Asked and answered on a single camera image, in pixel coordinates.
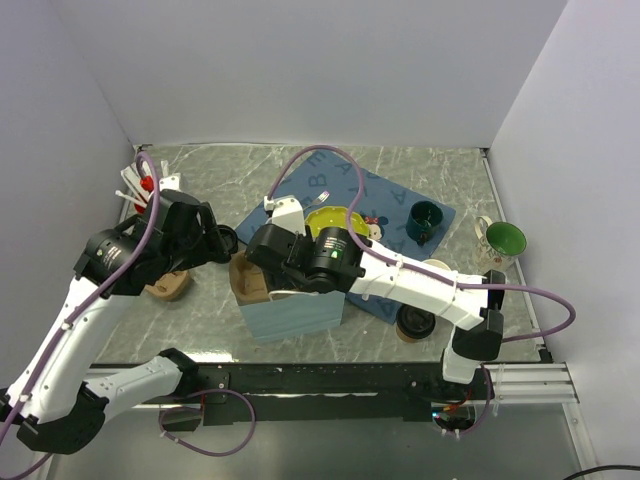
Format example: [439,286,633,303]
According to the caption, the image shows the brown pulp cup carrier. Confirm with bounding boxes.
[145,271,191,302]
[229,251,298,306]

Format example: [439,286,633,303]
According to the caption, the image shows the blue white paper bag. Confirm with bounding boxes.
[239,291,345,343]

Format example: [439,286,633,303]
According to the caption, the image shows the black cup lid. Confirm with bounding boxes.
[395,305,436,331]

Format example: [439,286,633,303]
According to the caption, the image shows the stack of brown paper cups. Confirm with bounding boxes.
[424,258,450,271]

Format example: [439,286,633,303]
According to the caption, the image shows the brown paper cup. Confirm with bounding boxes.
[396,323,435,343]

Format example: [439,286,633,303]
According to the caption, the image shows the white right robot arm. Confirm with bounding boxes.
[246,224,505,399]

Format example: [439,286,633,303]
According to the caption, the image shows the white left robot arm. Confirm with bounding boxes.
[1,190,238,455]

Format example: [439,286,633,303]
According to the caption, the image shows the stack of black lids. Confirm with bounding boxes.
[219,225,238,255]

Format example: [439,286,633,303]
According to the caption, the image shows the silver fork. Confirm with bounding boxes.
[304,191,330,209]

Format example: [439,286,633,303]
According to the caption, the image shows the red straw holder cup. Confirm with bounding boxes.
[134,176,154,214]

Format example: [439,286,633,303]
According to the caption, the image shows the blue letter print cloth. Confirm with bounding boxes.
[234,145,457,326]

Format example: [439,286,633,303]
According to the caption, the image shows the dark green mug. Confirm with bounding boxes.
[405,201,444,246]

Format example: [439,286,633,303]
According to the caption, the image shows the floral cream mug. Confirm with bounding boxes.
[473,216,527,272]

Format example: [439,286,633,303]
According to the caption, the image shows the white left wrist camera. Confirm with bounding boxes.
[159,174,182,191]

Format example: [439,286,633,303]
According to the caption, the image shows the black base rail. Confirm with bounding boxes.
[82,359,501,426]

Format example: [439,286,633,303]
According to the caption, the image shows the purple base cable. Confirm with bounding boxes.
[158,389,256,456]

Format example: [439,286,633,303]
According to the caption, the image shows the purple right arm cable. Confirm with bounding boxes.
[267,144,577,344]

